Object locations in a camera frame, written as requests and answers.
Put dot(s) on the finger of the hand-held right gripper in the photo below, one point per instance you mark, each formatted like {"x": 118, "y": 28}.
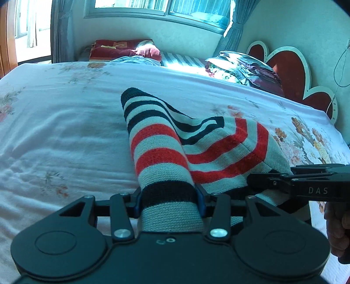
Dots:
{"x": 268, "y": 182}

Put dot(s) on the person's right hand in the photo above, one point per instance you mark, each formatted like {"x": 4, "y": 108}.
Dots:
{"x": 337, "y": 229}

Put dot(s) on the light blue cloth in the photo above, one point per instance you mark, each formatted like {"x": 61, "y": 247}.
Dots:
{"x": 131, "y": 60}

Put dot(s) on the striped pillow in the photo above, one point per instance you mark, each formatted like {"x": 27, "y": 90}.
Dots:
{"x": 180, "y": 58}

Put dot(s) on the floral bed sheet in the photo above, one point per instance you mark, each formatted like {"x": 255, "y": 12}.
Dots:
{"x": 68, "y": 123}

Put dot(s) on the pile of folded bedding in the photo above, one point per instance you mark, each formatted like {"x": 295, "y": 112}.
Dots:
{"x": 246, "y": 71}

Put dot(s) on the balcony window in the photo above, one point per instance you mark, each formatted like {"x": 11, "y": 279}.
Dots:
{"x": 32, "y": 27}

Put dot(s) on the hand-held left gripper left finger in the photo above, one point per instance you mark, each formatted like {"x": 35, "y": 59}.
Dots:
{"x": 138, "y": 204}

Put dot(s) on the red cushion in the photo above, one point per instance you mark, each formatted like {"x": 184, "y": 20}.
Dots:
{"x": 117, "y": 49}

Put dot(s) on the striped knit sweater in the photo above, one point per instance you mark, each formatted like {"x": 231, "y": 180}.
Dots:
{"x": 158, "y": 153}

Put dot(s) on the red heart-shaped headboard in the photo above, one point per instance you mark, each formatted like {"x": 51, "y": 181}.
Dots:
{"x": 289, "y": 71}

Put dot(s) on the blue-grey curtain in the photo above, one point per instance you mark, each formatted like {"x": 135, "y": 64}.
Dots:
{"x": 238, "y": 30}
{"x": 61, "y": 30}

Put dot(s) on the wooden door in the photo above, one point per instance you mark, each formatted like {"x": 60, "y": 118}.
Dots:
{"x": 6, "y": 41}

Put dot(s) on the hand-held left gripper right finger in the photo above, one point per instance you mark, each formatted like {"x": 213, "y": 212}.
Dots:
{"x": 201, "y": 203}

